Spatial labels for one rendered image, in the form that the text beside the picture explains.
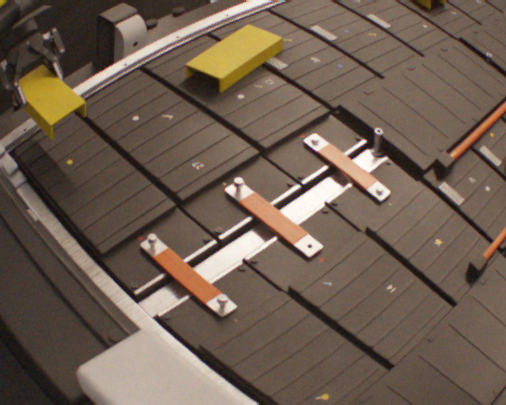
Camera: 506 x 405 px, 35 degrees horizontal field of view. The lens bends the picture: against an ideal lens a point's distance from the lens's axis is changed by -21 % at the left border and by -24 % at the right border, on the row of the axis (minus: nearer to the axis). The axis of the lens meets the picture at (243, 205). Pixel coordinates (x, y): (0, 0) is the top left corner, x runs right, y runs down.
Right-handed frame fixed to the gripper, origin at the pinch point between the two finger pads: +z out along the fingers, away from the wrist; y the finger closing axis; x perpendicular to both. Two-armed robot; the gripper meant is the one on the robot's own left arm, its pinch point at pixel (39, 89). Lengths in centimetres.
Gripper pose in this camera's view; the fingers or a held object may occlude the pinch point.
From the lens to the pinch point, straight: 136.8
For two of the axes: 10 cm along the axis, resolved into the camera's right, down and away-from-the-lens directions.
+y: -7.3, 4.8, -4.9
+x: 4.6, -1.9, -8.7
